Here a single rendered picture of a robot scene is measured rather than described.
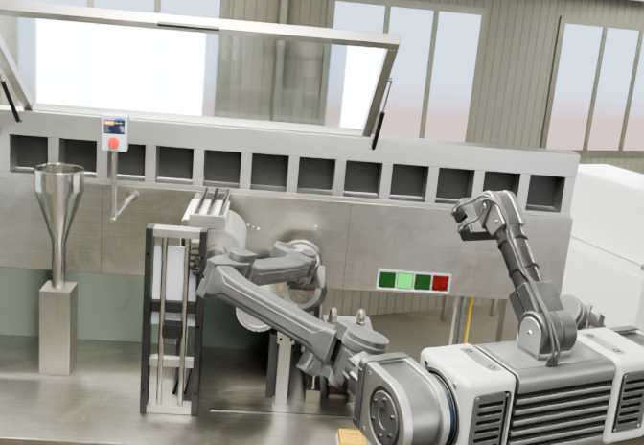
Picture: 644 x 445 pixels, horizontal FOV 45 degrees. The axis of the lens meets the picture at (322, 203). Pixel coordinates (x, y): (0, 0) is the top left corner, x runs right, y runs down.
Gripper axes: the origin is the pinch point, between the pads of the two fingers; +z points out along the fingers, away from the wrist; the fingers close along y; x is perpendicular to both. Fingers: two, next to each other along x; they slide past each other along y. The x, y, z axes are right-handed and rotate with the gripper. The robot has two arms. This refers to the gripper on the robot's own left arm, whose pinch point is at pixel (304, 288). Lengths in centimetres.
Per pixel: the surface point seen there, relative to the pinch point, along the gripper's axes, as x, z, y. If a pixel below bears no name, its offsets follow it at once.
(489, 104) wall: 244, 230, 126
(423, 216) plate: 37, 19, 38
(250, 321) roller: -7.1, 12.2, -14.5
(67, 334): -12, 22, -69
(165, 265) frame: -1.5, -11.0, -38.0
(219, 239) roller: 10.9, -4.1, -25.1
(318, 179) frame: 47, 18, 2
